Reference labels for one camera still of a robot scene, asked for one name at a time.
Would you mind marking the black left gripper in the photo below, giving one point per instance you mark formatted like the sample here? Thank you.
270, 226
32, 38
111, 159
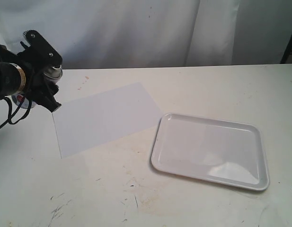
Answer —
36, 52

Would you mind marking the white spray paint can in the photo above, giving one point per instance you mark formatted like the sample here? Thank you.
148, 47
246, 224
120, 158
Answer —
51, 74

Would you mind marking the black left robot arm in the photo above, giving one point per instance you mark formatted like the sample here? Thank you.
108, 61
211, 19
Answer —
10, 77

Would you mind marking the white backdrop curtain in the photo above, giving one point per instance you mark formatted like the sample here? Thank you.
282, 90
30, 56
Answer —
100, 34

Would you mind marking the white paper sheet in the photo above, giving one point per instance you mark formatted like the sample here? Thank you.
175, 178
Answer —
95, 120

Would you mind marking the white plastic tray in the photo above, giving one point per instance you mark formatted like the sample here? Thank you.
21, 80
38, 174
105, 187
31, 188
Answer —
217, 151

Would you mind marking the black stand frame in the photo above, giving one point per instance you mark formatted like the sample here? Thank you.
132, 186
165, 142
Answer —
287, 52

